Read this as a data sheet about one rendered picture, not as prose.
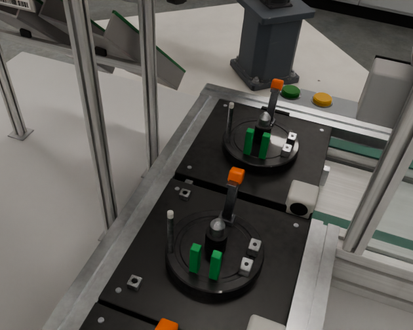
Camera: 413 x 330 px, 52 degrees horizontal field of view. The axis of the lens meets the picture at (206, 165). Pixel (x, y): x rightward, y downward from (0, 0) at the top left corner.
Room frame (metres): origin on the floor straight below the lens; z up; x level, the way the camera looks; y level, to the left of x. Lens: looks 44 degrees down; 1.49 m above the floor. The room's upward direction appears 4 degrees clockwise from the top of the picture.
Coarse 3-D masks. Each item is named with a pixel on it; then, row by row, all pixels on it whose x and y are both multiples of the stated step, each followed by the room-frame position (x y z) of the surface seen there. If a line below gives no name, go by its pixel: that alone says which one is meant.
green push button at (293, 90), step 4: (284, 88) 0.80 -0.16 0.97; (288, 88) 0.80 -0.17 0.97; (292, 88) 0.80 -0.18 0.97; (296, 88) 0.80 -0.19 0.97; (284, 92) 0.79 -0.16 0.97; (288, 92) 0.79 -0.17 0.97; (292, 92) 0.79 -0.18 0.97; (296, 92) 0.79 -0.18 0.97; (288, 96) 0.78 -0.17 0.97; (292, 96) 0.78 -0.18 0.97; (296, 96) 0.78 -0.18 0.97
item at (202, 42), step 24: (168, 24) 1.30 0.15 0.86; (192, 24) 1.31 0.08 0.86; (216, 24) 1.33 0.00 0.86; (240, 24) 1.34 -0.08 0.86; (168, 48) 1.15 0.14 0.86; (192, 48) 1.16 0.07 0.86; (216, 48) 1.17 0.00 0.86; (312, 48) 1.21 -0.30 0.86; (336, 48) 1.22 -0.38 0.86; (120, 72) 1.00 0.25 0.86; (192, 72) 1.02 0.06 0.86; (216, 72) 1.03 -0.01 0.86; (312, 72) 1.07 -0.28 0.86; (336, 72) 1.08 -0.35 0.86; (360, 72) 1.09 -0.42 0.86; (264, 96) 0.93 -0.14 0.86; (336, 96) 0.96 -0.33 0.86; (360, 96) 0.96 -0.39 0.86
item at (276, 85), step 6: (276, 84) 0.66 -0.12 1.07; (282, 84) 0.66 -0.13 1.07; (270, 90) 0.65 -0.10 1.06; (276, 90) 0.65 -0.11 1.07; (270, 96) 0.66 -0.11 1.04; (276, 96) 0.66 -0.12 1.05; (270, 102) 0.66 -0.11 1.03; (276, 102) 0.65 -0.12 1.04; (270, 108) 0.65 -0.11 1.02; (270, 114) 0.65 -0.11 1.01
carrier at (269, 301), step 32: (192, 192) 0.47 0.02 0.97; (160, 224) 0.40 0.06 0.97; (192, 224) 0.39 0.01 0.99; (224, 224) 0.35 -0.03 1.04; (256, 224) 0.42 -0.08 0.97; (288, 224) 0.42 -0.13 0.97; (128, 256) 0.34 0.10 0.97; (160, 256) 0.35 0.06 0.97; (192, 256) 0.31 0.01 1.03; (224, 256) 0.34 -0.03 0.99; (256, 256) 0.34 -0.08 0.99; (288, 256) 0.36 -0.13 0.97; (128, 288) 0.29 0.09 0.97; (160, 288) 0.30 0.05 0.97; (192, 288) 0.29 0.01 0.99; (224, 288) 0.29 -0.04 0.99; (256, 288) 0.31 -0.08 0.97; (288, 288) 0.31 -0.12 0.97; (192, 320) 0.25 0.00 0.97; (224, 320) 0.26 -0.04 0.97; (256, 320) 0.25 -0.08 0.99
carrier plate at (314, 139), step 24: (216, 120) 0.67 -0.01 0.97; (288, 120) 0.69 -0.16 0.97; (192, 144) 0.59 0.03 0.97; (216, 144) 0.60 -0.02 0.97; (312, 144) 0.62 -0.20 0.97; (192, 168) 0.53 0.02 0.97; (216, 168) 0.53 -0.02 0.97; (288, 168) 0.55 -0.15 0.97; (312, 168) 0.55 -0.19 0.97; (240, 192) 0.48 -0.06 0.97; (264, 192) 0.49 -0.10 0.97
